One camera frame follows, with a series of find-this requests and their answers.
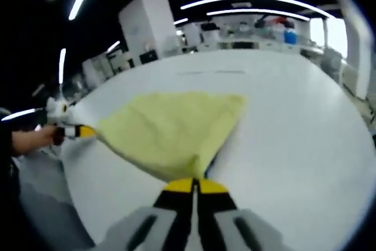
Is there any white square pillar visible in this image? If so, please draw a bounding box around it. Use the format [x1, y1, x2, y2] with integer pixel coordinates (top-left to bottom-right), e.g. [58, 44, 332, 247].
[118, 0, 180, 61]

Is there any yellow and blue garment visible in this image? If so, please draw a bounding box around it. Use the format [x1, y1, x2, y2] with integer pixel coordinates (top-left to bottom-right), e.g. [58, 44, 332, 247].
[95, 91, 248, 182]

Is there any white counter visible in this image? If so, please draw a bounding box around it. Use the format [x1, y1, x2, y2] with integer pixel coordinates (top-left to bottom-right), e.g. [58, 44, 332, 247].
[199, 35, 303, 53]

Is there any bright window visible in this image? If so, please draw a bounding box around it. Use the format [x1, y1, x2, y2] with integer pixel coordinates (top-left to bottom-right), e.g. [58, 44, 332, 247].
[310, 17, 348, 58]

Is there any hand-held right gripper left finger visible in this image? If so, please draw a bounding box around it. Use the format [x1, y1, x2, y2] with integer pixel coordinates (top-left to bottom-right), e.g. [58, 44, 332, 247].
[96, 178, 195, 251]

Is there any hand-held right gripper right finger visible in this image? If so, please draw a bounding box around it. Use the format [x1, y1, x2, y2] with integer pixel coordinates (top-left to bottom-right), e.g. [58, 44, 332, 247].
[194, 179, 292, 251]

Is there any blue container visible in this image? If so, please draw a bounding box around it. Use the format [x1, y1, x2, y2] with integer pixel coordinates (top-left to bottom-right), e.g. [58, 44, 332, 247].
[284, 29, 298, 45]

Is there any black box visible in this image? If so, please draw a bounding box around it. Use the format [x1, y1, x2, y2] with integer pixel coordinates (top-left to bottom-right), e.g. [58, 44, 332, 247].
[139, 51, 159, 65]

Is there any person's left hand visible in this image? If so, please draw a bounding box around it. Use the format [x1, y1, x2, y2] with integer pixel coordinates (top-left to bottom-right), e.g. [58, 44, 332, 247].
[40, 126, 59, 146]

